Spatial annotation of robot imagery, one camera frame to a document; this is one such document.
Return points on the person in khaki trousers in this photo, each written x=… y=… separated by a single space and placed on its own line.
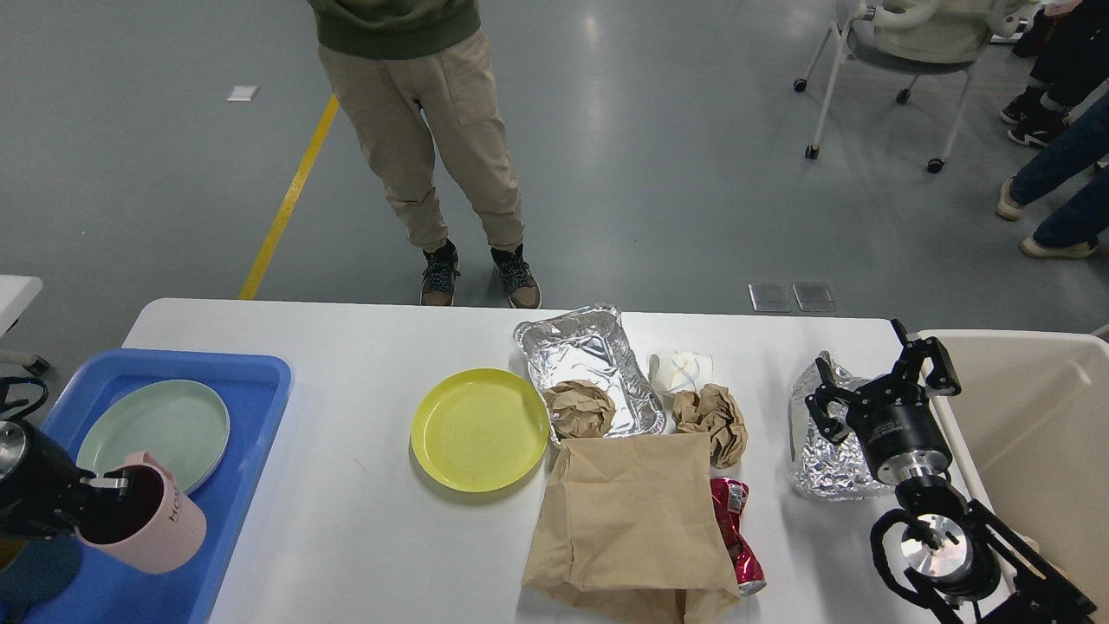
x=415 y=80

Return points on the yellow plate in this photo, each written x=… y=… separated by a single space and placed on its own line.
x=480 y=430

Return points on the crumpled aluminium foil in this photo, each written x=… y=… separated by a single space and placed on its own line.
x=820 y=470

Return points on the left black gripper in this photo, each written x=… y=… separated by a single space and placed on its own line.
x=38 y=499

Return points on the white side table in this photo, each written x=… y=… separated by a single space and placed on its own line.
x=17 y=292

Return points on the white office chair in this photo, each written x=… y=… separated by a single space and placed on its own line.
x=914 y=38

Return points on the crumpled brown paper wad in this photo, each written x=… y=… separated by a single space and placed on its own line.
x=715 y=411

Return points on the crumpled brown paper ball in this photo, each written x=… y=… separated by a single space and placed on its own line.
x=579 y=409

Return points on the beige plastic bin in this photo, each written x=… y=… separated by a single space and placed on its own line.
x=1029 y=433

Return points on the light green plate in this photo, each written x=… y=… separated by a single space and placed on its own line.
x=184 y=424

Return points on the aluminium foil tray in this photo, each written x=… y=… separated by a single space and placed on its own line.
x=590 y=343

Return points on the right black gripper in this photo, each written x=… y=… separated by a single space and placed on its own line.
x=900 y=437

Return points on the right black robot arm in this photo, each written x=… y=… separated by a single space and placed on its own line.
x=937 y=549

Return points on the blue plastic tray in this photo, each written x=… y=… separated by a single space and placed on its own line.
x=255 y=389

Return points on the crushed red can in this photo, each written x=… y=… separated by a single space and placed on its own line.
x=730 y=497

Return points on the brown paper bag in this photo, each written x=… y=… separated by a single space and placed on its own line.
x=627 y=529

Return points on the dark teal mug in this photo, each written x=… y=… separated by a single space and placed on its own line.
x=34 y=571

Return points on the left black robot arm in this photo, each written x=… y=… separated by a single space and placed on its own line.
x=23 y=396

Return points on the pink mug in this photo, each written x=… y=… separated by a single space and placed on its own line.
x=167 y=528

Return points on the metal floor plate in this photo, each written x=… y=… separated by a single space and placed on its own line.
x=814 y=297
x=770 y=298

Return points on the person in black sneakers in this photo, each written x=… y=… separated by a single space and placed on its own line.
x=1071 y=65

